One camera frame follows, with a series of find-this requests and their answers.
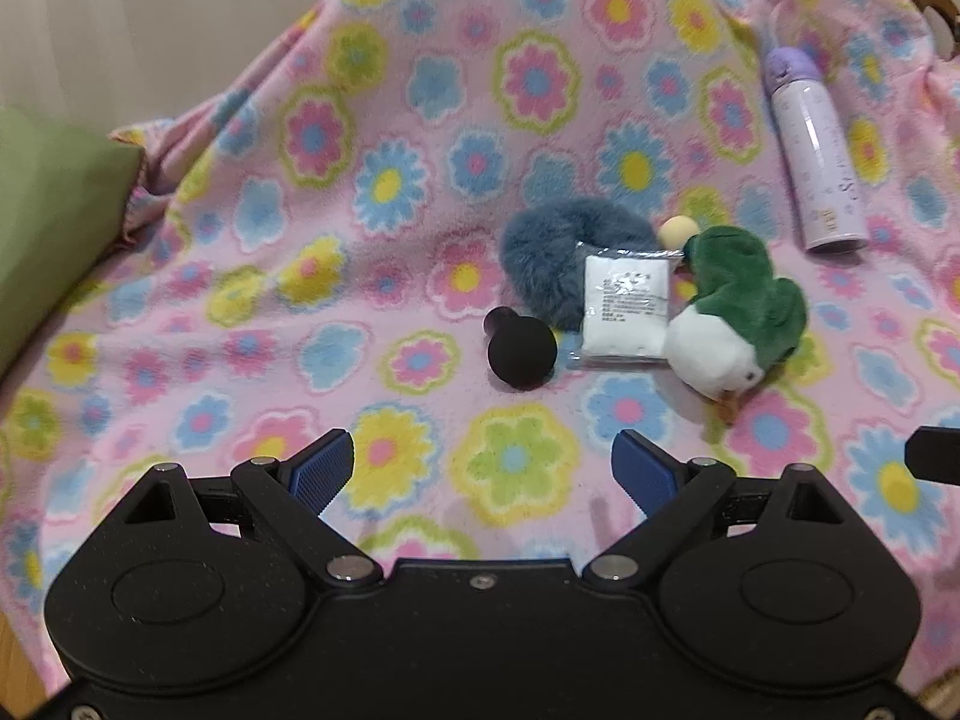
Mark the black foam ball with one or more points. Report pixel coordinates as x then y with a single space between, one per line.
521 352

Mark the green cushion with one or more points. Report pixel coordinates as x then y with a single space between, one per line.
52 225

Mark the lavender water bottle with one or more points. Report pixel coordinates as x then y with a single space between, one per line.
817 157

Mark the blue fluffy scrunchie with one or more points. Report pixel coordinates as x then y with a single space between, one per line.
540 255

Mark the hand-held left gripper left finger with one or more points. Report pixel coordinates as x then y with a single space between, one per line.
322 469

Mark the beige makeup sponge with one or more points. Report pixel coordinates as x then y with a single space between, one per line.
679 231

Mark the pink floral fleece blanket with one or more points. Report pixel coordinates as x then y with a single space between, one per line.
225 277

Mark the green penguin plush toy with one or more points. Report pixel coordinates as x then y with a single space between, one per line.
742 292

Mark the white sealed packet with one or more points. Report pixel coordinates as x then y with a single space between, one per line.
626 307

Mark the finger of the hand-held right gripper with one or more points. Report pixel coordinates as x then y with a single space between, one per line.
934 456

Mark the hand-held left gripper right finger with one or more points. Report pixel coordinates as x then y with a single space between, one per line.
649 469

